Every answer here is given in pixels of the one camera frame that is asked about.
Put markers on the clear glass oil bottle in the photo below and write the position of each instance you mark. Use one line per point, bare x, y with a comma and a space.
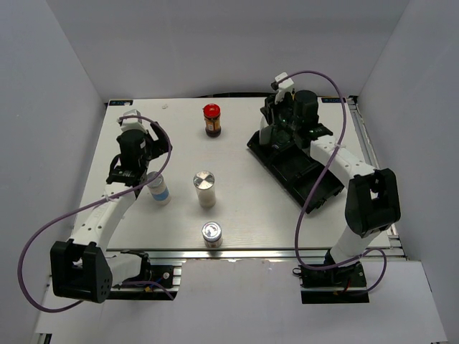
265, 132

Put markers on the silver-capped white shaker bottle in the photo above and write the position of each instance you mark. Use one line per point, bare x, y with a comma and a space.
204, 182

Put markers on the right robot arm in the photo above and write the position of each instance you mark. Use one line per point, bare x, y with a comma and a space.
372, 199

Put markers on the red-capped brown sauce jar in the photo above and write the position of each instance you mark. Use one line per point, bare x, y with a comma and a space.
212, 113

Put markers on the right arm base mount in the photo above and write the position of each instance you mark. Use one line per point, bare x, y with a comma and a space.
341, 285

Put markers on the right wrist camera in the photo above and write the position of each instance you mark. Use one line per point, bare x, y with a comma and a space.
282, 85

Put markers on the black logo sticker right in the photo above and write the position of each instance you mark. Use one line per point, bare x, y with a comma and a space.
333, 100

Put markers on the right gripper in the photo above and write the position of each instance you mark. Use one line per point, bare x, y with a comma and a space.
270, 109

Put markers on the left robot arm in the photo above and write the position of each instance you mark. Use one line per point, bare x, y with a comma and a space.
80, 268

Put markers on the blue-label white shaker bottle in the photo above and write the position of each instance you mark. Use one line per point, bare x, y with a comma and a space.
158, 188

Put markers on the black condiment tray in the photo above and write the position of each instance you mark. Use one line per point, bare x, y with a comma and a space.
296, 172

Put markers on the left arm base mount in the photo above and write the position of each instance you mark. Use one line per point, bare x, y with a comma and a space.
150, 277

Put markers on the black logo sticker left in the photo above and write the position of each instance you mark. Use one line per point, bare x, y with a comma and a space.
120, 102

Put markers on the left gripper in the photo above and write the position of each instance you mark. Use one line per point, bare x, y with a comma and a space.
160, 146

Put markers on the aluminium frame rail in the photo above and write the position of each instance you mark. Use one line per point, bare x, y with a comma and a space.
370, 157

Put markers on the silver-lid small jar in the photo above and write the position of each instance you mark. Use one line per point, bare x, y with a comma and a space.
212, 234

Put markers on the black logo sticker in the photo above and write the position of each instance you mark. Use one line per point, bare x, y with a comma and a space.
333, 100
120, 102

